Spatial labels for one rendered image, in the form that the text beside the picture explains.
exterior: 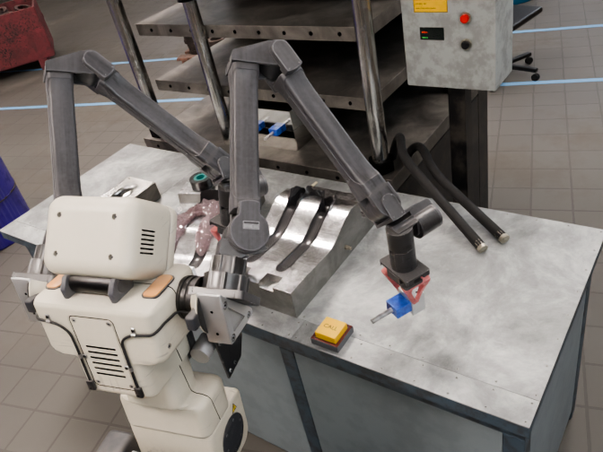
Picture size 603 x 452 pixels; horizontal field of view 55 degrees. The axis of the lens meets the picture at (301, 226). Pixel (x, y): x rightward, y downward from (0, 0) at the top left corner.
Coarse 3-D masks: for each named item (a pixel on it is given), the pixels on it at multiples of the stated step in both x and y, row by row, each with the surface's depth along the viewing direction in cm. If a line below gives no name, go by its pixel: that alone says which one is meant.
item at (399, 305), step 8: (400, 288) 135; (416, 288) 134; (400, 296) 135; (392, 304) 133; (400, 304) 133; (408, 304) 132; (416, 304) 133; (424, 304) 135; (384, 312) 133; (392, 312) 134; (400, 312) 132; (408, 312) 134; (416, 312) 135; (376, 320) 132
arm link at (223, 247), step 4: (224, 232) 115; (224, 236) 114; (220, 240) 112; (224, 240) 111; (220, 244) 111; (224, 244) 110; (228, 244) 111; (216, 248) 114; (220, 248) 110; (224, 248) 110; (228, 248) 111; (232, 248) 111; (264, 248) 113; (216, 252) 113; (220, 252) 110; (224, 252) 110; (228, 252) 110; (232, 252) 111; (236, 252) 111; (256, 252) 116; (260, 252) 116; (240, 256) 111; (244, 256) 115
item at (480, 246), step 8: (416, 168) 185; (416, 176) 183; (424, 176) 182; (424, 184) 180; (432, 184) 180; (432, 192) 178; (440, 192) 178; (440, 200) 175; (448, 208) 172; (448, 216) 173; (456, 216) 170; (456, 224) 170; (464, 224) 167; (464, 232) 167; (472, 232) 165; (472, 240) 164; (480, 240) 163; (480, 248) 162
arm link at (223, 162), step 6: (222, 156) 145; (222, 162) 145; (228, 162) 146; (222, 168) 144; (228, 168) 145; (222, 174) 144; (228, 174) 145; (222, 180) 146; (228, 180) 151; (264, 180) 150; (264, 186) 150; (264, 192) 151
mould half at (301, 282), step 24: (288, 192) 183; (336, 192) 192; (312, 216) 173; (336, 216) 169; (360, 216) 175; (288, 240) 171; (336, 240) 166; (360, 240) 178; (264, 264) 163; (312, 264) 160; (336, 264) 169; (288, 288) 153; (312, 288) 160; (288, 312) 157
